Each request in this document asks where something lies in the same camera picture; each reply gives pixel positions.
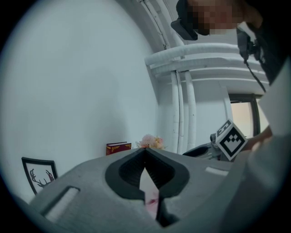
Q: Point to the white ceiling conduits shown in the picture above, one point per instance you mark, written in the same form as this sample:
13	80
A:
157	20

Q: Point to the single white vertical pipe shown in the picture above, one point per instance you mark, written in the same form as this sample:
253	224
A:
191	109

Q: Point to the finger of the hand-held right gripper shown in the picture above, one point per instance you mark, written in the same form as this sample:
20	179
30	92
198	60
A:
196	151

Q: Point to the black framed deer picture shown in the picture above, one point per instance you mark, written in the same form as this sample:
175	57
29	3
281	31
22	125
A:
37	174

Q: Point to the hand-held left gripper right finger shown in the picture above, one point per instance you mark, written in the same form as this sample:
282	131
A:
200	182

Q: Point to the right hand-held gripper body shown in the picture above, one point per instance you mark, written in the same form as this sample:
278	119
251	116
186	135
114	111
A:
232	142

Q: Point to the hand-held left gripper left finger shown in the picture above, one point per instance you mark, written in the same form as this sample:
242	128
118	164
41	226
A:
91	182

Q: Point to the person's torso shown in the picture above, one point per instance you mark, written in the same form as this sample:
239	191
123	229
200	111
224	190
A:
272	170

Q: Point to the thick white insulated horizontal pipe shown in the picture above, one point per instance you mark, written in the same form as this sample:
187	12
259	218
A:
182	53

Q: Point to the thin white insulated horizontal pipe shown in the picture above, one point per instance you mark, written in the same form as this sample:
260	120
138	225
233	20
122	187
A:
204	63

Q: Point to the red book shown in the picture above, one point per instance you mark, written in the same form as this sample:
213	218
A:
118	148

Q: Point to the white and pink clothes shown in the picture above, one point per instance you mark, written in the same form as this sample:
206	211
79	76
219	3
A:
151	200

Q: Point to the white vertical pipe pair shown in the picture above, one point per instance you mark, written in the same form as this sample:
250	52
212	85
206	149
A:
177	109

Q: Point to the dark framed window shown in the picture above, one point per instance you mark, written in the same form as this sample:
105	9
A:
244	118

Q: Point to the person's head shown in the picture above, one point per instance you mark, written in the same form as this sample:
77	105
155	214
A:
218	16

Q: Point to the pink flower bouquet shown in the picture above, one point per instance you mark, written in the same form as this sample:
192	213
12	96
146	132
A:
151	141

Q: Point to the person's right forearm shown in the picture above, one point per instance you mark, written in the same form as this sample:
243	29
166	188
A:
261	138

